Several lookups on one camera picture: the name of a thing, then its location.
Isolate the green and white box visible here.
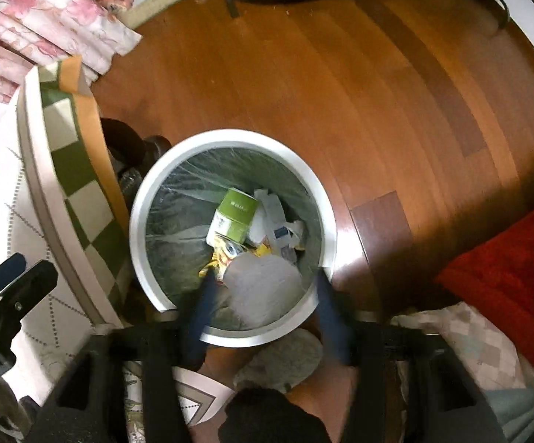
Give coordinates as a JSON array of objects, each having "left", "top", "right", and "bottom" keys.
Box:
[{"left": 206, "top": 188, "right": 259, "bottom": 246}]

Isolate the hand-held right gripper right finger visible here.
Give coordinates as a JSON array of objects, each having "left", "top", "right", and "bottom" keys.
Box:
[{"left": 313, "top": 272, "right": 508, "bottom": 443}]

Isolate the person's black trouser leg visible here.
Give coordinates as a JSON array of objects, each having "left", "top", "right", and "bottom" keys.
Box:
[{"left": 218, "top": 388, "right": 330, "bottom": 443}]

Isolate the grey soft lump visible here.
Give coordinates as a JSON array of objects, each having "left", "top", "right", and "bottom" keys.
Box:
[{"left": 223, "top": 255, "right": 305, "bottom": 328}]

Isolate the light blue cloth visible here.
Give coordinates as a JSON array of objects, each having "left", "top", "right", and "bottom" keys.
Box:
[{"left": 484, "top": 385, "right": 534, "bottom": 443}]

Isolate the white round trash bin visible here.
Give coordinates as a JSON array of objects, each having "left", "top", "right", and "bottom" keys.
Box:
[{"left": 129, "top": 129, "right": 338, "bottom": 348}]

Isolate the pink floral curtain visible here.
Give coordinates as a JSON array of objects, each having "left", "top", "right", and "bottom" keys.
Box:
[{"left": 0, "top": 0, "right": 143, "bottom": 102}]

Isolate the checked pastel quilt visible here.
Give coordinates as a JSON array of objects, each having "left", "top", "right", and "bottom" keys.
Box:
[{"left": 389, "top": 302, "right": 534, "bottom": 407}]

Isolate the red blanket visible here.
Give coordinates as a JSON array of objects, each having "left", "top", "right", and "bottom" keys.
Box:
[{"left": 435, "top": 194, "right": 534, "bottom": 393}]

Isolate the white tissue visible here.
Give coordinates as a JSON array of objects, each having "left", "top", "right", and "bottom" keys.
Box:
[{"left": 251, "top": 188, "right": 291, "bottom": 245}]

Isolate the table with patterned cloth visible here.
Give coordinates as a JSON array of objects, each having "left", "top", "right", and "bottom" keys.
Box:
[{"left": 0, "top": 54, "right": 236, "bottom": 443}]

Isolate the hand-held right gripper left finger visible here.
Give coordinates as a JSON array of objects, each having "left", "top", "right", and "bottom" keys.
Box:
[{"left": 27, "top": 270, "right": 224, "bottom": 443}]

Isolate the yellow snack packet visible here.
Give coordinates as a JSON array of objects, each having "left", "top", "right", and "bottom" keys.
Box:
[{"left": 199, "top": 235, "right": 249, "bottom": 282}]

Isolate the white box with blue print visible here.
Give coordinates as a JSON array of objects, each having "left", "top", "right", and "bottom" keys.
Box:
[{"left": 271, "top": 221, "right": 307, "bottom": 264}]

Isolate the grey fuzzy slipper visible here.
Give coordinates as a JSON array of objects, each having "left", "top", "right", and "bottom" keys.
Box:
[{"left": 234, "top": 332, "right": 325, "bottom": 393}]

